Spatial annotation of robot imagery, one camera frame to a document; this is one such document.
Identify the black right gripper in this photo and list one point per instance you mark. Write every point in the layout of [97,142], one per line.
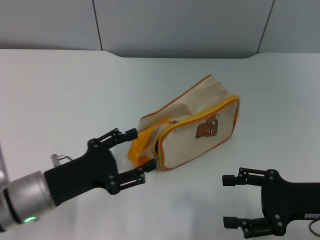
[295,200]

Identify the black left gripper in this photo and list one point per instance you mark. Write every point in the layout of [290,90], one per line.
[82,172]

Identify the beige bag with yellow zipper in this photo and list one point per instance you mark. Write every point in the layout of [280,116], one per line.
[185,142]

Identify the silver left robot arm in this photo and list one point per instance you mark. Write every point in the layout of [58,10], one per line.
[25,197]

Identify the metal plug on left gripper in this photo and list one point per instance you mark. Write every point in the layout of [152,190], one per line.
[58,158]

